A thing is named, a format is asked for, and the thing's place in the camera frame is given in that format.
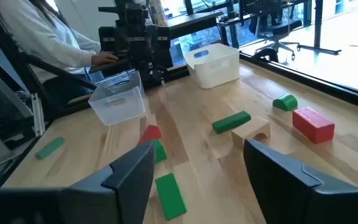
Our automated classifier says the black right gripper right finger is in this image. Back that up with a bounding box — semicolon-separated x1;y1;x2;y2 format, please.
243;139;354;224

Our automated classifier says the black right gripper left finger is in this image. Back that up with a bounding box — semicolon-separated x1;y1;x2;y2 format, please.
60;139;157;224

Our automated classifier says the green triangle block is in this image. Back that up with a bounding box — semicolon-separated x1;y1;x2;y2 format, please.
154;139;168;164

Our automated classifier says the red rectangular block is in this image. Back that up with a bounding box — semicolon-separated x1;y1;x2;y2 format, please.
292;106;336;144

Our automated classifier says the wooden arch block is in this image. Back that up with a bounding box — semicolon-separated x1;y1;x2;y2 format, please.
230;116;271;150

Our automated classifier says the green half-cylinder block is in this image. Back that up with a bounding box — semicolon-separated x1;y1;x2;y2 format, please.
272;93;299;112

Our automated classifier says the clear plastic bin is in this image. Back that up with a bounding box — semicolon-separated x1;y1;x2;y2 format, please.
88;70;147;126

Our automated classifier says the person's hand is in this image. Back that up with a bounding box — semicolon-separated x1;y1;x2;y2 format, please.
91;51;119;66

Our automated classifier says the red triangle block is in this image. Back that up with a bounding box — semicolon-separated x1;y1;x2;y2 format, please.
137;124;163;146

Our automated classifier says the white plastic bin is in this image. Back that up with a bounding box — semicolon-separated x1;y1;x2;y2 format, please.
183;42;241;90

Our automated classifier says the black background desk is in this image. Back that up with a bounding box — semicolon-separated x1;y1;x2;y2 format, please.
166;11;225;41

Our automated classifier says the person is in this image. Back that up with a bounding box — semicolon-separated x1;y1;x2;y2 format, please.
0;0;119;85

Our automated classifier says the black office chair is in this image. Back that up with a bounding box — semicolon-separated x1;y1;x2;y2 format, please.
249;14;303;62

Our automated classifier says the white rail piece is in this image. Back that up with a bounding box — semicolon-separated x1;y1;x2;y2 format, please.
31;92;46;137

